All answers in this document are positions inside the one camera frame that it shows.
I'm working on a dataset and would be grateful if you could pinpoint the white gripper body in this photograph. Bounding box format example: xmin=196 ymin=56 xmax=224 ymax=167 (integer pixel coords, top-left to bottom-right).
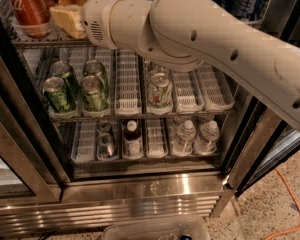
xmin=81 ymin=0 xmax=121 ymax=50

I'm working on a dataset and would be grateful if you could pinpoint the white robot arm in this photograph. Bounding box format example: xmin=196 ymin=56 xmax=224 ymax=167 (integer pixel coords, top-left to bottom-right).
xmin=50 ymin=0 xmax=300 ymax=132

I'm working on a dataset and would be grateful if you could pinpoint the red cola can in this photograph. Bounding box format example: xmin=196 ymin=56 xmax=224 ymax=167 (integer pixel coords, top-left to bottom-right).
xmin=8 ymin=0 xmax=51 ymax=38

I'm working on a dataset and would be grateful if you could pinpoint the green can back left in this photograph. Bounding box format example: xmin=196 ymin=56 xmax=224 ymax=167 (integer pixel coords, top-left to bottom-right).
xmin=50 ymin=61 xmax=79 ymax=100

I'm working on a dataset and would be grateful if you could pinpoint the green can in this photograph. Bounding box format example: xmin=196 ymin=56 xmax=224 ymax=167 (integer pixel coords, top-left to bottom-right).
xmin=83 ymin=60 xmax=109 ymax=95
xmin=43 ymin=77 xmax=76 ymax=114
xmin=81 ymin=75 xmax=108 ymax=112
xmin=50 ymin=61 xmax=79 ymax=100

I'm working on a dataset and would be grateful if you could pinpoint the green can front left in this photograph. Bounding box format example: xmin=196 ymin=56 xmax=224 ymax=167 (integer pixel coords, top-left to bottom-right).
xmin=43 ymin=77 xmax=76 ymax=114

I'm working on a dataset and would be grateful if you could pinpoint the white floral can back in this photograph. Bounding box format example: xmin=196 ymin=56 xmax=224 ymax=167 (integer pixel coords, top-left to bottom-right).
xmin=147 ymin=62 xmax=168 ymax=78

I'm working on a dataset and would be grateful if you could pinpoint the white floral can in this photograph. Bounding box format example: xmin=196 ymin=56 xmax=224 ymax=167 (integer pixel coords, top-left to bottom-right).
xmin=147 ymin=62 xmax=168 ymax=78
xmin=148 ymin=72 xmax=172 ymax=108

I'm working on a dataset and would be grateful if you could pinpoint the white floral can front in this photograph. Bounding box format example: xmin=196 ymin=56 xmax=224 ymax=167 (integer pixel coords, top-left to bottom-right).
xmin=148 ymin=72 xmax=172 ymax=108

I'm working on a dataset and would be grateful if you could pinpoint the blue silver can back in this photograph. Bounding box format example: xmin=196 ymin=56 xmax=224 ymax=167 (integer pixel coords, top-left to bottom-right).
xmin=97 ymin=120 xmax=113 ymax=134

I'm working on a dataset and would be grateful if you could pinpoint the blue silver can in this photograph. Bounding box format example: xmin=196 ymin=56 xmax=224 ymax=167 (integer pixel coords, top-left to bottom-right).
xmin=97 ymin=120 xmax=113 ymax=134
xmin=97 ymin=133 xmax=116 ymax=160

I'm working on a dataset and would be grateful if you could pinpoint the stainless steel fridge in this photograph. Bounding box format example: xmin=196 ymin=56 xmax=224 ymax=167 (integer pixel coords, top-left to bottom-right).
xmin=0 ymin=0 xmax=300 ymax=236

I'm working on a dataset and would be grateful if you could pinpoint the blue silver can front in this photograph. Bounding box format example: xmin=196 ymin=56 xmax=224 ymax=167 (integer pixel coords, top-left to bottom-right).
xmin=97 ymin=133 xmax=116 ymax=160

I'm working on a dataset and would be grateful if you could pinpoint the blue can far right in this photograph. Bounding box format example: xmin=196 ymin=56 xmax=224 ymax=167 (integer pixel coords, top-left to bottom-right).
xmin=231 ymin=0 xmax=264 ymax=21

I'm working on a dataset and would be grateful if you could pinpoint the fridge glass door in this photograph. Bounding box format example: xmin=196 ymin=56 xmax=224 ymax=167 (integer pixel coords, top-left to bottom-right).
xmin=235 ymin=126 xmax=300 ymax=197

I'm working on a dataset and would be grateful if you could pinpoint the dark juice bottle white cap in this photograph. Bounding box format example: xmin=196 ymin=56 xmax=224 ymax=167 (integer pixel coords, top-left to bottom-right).
xmin=124 ymin=120 xmax=143 ymax=159

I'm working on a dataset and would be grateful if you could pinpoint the clear water bottle left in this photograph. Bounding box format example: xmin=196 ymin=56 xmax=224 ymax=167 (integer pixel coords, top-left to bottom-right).
xmin=172 ymin=120 xmax=196 ymax=157

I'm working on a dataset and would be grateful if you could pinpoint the clear water bottle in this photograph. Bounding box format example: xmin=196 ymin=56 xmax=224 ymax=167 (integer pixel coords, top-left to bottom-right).
xmin=193 ymin=120 xmax=220 ymax=155
xmin=172 ymin=120 xmax=196 ymax=157

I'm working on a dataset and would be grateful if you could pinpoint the clear water bottle right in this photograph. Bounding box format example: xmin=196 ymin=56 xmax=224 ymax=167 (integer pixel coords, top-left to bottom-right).
xmin=193 ymin=120 xmax=220 ymax=155

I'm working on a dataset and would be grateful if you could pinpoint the clear plastic bin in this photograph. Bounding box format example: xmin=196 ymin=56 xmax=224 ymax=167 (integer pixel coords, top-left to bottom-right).
xmin=102 ymin=215 xmax=211 ymax=240

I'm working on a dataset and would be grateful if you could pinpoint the orange cable on floor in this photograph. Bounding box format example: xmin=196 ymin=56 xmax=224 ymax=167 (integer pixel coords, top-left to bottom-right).
xmin=263 ymin=167 xmax=300 ymax=240

